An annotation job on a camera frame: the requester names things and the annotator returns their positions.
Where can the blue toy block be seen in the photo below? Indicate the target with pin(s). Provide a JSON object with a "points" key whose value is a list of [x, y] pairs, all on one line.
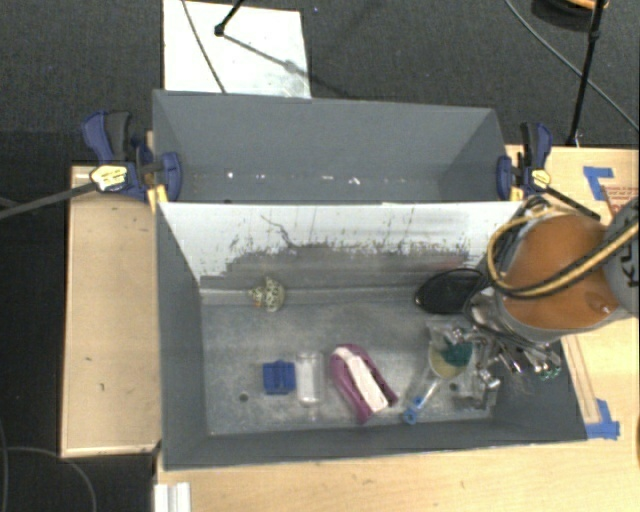
{"points": [[278, 378]]}

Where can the black glossy oval object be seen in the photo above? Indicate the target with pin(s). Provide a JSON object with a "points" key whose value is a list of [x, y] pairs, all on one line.
{"points": [[442, 295]]}

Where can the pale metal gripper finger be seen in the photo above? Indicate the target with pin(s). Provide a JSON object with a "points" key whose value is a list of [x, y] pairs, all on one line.
{"points": [[450, 332], [482, 387]]}

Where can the clear tube with blue end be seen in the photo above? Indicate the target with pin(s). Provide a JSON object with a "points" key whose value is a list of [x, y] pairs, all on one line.
{"points": [[419, 400]]}

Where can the clear plastic bottle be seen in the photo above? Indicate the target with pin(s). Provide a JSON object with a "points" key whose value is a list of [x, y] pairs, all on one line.
{"points": [[310, 380]]}

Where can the yellow and green round toy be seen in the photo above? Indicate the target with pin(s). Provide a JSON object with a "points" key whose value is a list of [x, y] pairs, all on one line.
{"points": [[446, 364]]}

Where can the spotted yellow toy duck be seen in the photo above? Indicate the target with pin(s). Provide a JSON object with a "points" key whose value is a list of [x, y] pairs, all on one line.
{"points": [[269, 296]]}

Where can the grey metal bin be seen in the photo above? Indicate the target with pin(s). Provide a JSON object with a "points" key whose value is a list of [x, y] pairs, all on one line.
{"points": [[325, 325]]}

